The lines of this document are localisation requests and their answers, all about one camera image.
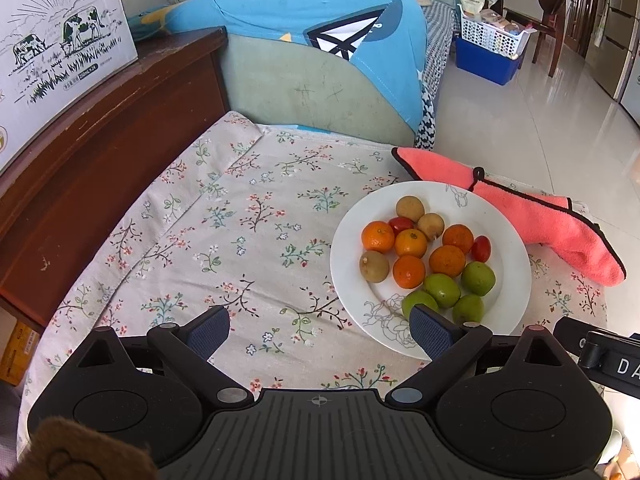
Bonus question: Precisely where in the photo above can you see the silver refrigerator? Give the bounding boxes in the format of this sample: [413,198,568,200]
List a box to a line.
[586,0,639,101]

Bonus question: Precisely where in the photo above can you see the white floral plate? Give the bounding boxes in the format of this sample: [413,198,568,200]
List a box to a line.
[330,181,532,359]

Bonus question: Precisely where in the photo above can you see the orange tangerine three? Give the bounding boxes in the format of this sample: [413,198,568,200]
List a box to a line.
[428,245,466,278]

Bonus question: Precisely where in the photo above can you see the wooden chair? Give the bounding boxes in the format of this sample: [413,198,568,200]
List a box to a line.
[506,0,566,78]

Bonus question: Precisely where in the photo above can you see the orange tangerine five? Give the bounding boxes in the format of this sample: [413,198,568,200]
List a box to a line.
[393,255,426,289]

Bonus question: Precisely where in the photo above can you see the red cherry tomato one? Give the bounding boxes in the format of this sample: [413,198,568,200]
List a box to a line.
[471,235,491,263]

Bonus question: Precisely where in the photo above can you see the green jujube two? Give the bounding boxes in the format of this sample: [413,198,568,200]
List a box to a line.
[401,289,439,320]

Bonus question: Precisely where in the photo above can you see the green jujube three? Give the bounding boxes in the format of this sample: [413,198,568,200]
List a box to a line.
[461,261,496,297]

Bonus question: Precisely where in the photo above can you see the blue storage bin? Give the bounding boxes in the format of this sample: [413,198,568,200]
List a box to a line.
[454,37,523,86]

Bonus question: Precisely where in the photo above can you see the cardboard box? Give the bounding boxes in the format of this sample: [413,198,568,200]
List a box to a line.
[0,321,40,386]

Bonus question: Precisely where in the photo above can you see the orange tangerine two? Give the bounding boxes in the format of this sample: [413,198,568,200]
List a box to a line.
[394,229,428,258]

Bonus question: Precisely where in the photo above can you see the green jujube four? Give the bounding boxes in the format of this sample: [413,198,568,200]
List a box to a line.
[452,294,484,325]

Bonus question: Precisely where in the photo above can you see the green jujube one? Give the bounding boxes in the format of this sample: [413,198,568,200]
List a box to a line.
[423,273,461,309]

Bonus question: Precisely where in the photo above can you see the blue shark cushion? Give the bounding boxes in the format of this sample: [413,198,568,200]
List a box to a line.
[128,0,427,129]

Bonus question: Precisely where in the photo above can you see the brown kiwi one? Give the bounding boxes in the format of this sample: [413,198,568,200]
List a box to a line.
[359,250,390,284]

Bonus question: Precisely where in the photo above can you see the brown plush toy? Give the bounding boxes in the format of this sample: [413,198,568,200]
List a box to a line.
[2,417,158,480]

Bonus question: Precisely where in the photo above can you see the brown kiwi three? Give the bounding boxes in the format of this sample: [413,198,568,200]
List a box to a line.
[416,212,445,242]

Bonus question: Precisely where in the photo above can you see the orange tangerine four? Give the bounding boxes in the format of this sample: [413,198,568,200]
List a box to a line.
[442,224,474,255]

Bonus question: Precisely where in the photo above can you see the orange tangerine one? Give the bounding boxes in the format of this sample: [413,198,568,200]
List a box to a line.
[360,220,396,254]

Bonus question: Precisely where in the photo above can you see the white plastic basket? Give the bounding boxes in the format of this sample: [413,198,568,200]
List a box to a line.
[459,4,536,60]

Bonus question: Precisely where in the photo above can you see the white milk carton box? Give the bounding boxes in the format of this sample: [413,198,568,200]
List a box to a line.
[0,0,138,168]

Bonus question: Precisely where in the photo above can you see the green sofa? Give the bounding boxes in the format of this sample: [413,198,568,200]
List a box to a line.
[142,0,432,148]

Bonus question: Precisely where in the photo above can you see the brown kiwi two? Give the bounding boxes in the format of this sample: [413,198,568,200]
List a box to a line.
[395,195,425,222]

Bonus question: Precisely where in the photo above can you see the floral tablecloth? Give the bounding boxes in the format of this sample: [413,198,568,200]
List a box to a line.
[20,112,606,417]

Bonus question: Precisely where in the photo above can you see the pink towel black trim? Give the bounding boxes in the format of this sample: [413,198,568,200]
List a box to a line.
[392,148,627,287]

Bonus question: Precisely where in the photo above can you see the houndstooth sofa blanket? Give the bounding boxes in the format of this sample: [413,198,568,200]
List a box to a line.
[414,1,458,151]

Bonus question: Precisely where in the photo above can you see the red cherry tomato two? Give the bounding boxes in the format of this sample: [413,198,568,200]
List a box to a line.
[388,217,414,235]

